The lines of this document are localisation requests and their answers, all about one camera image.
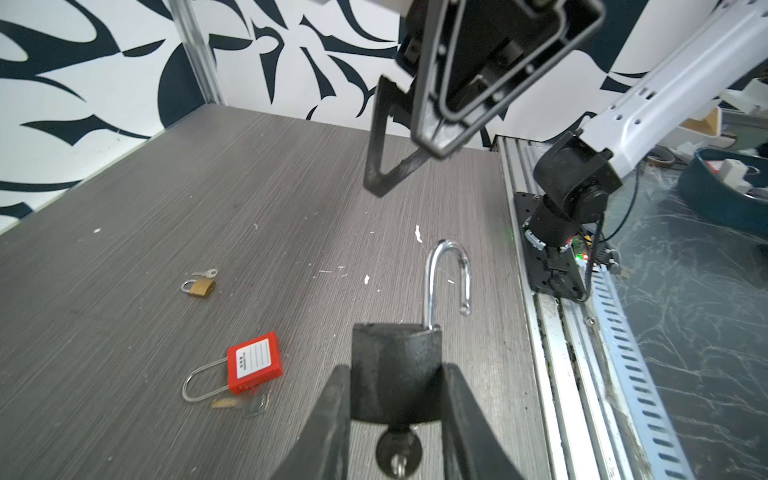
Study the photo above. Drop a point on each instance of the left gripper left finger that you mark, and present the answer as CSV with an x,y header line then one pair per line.
x,y
322,449

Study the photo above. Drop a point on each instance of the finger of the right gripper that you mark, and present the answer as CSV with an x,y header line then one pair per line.
x,y
383,170
471,59

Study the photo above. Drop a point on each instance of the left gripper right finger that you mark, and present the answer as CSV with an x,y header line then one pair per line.
x,y
470,448

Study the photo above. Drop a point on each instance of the black padlock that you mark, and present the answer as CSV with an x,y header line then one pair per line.
x,y
396,371

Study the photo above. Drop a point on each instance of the red padlock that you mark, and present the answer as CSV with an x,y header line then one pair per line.
x,y
249,365

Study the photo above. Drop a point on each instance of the small brass padlock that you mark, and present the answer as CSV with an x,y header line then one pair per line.
x,y
201,284

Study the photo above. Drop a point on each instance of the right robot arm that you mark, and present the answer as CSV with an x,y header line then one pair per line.
x,y
584,167

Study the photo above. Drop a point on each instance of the white cable duct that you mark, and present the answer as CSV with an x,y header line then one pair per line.
x,y
655,447

